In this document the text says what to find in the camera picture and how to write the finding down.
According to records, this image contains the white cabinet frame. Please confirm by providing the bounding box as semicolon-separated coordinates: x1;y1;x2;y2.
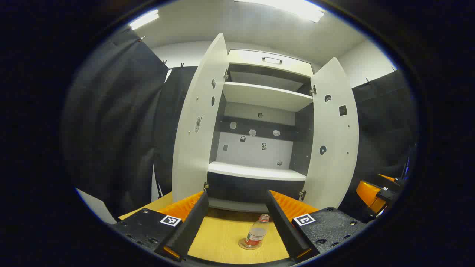
206;49;316;214

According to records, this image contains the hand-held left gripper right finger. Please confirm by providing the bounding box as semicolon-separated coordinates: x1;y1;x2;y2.
265;190;368;262

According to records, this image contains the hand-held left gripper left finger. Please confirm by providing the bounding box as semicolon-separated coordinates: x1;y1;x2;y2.
111;191;209;262

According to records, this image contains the white cabinet shelf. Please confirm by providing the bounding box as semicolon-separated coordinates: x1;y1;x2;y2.
208;161;307;181
222;82;314;112

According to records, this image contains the clear plastic water bottle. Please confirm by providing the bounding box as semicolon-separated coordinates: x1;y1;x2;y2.
244;214;270;248

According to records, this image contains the white board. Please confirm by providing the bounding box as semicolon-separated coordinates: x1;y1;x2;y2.
76;187;117;225

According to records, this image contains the white cabinet drawer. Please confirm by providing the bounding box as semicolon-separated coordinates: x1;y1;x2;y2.
227;49;314;78

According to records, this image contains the round wooden coaster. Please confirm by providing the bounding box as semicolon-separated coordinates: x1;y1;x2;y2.
238;237;262;250

